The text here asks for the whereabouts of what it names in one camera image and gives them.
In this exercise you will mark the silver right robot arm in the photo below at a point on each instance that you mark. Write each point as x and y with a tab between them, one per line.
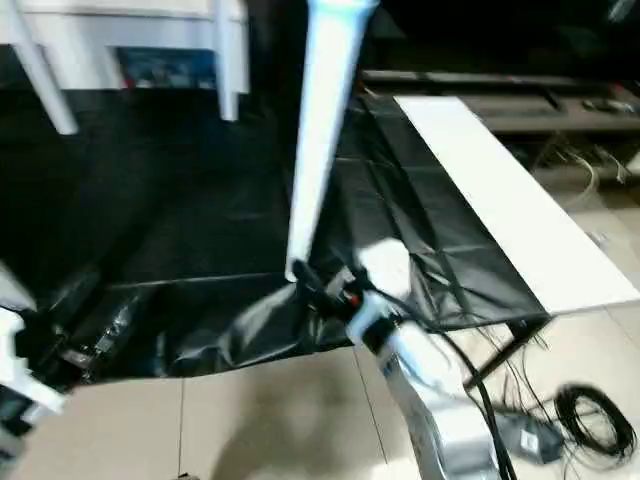
435	415

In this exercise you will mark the white cabinet with glass doors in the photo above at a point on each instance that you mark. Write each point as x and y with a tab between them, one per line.
100	35

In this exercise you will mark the black object with white label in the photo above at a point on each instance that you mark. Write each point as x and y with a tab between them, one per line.
532	440

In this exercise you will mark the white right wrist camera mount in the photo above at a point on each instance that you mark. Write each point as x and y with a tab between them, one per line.
385	270

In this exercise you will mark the black metal stand leg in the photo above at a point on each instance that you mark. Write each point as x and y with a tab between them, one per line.
505	352

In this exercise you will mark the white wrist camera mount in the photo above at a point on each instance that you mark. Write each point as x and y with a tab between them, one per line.
25	380
385	270

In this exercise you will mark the black work mat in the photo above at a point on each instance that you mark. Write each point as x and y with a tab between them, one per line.
175	210

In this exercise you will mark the white flat board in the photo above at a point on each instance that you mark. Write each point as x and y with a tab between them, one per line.
500	200

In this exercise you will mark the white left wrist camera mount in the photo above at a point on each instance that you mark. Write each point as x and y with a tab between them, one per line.
25	380

